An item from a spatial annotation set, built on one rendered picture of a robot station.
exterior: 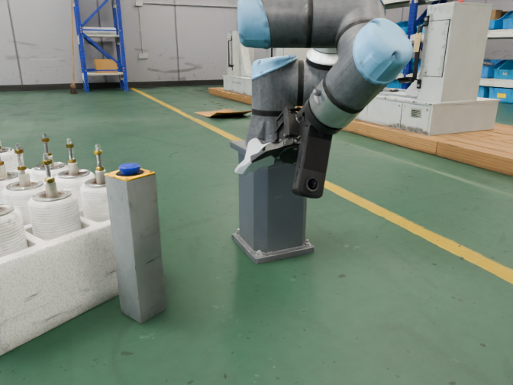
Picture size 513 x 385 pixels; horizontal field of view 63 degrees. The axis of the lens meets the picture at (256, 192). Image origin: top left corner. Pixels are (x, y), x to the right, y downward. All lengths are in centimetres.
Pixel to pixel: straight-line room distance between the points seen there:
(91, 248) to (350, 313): 58
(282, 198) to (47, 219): 55
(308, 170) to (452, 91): 212
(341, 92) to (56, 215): 62
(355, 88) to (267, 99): 50
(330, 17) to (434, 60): 208
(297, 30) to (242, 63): 484
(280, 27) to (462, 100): 223
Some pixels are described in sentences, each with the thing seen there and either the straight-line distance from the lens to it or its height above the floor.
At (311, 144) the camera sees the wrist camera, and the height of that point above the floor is 40.
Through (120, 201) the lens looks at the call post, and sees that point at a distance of 84.
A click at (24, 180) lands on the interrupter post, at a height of 27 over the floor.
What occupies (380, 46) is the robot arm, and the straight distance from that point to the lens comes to 57.
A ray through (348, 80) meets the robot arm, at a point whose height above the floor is 50.
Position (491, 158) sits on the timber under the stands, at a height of 6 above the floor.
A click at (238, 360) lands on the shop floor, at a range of 83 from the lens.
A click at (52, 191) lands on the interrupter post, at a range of 96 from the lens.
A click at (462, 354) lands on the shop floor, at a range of 92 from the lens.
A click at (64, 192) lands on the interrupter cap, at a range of 98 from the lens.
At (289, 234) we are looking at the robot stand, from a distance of 115.
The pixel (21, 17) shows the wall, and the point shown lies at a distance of 738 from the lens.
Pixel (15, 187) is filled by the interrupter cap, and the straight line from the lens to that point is 106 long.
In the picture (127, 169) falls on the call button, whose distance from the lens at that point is 83.
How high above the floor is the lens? 54
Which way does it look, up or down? 18 degrees down
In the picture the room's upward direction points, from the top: straight up
